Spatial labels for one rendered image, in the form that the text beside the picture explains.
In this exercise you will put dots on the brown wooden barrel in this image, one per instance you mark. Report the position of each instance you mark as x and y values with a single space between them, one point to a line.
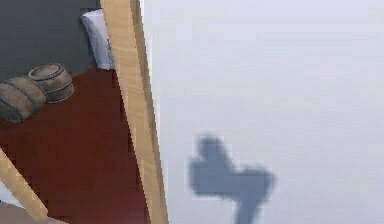
53 83
20 100

